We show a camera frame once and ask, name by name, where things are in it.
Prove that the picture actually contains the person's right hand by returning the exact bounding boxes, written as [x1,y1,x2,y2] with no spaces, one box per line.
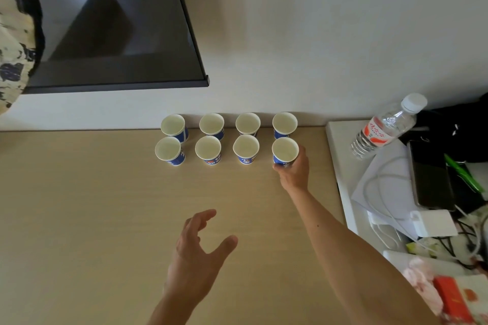
[274,144,310,194]

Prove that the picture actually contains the cream dark patterned cloth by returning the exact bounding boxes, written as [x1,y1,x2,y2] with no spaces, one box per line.
[0,0,47,116]

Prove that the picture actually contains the pink crumpled wrapper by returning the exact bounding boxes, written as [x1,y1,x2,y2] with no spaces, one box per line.
[403,257,446,316]

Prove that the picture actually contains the white paper sheet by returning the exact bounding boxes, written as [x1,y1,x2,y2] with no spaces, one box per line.
[351,141,421,242]

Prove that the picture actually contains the white side cabinet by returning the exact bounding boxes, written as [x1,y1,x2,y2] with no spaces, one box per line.
[325,121,488,276]

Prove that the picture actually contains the black bag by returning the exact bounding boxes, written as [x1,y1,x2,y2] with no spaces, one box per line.
[414,92,488,165]

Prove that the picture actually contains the black wall-mounted screen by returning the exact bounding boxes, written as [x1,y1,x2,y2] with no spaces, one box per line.
[23,0,210,94]

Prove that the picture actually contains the blue paper drinking cup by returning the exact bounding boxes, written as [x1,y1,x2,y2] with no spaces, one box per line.
[272,137,299,168]

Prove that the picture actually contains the clear plastic water bottle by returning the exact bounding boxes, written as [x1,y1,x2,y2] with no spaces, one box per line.
[351,93,428,161]

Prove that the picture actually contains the white charging cable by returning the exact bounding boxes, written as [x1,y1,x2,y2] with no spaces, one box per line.
[364,155,420,251]

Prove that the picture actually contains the person's left forearm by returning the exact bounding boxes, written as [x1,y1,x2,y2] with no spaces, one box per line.
[148,296,214,325]

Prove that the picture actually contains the green pen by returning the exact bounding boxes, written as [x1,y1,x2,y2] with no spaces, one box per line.
[444,153,485,194]

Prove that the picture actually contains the black smartphone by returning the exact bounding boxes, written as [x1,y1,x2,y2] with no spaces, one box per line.
[406,140,457,210]

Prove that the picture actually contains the red box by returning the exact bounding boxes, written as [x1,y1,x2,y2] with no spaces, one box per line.
[434,276,476,325]

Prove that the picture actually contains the white charger block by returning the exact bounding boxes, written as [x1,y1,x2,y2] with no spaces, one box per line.
[410,209,458,238]

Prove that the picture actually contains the person's right forearm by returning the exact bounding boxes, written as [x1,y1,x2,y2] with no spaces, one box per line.
[284,186,443,325]

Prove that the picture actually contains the person's left hand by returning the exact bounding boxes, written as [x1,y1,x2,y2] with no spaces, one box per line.
[164,209,239,305]

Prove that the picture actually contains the rows of blue paper cups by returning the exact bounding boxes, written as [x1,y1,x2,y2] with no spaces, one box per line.
[155,112,298,167]

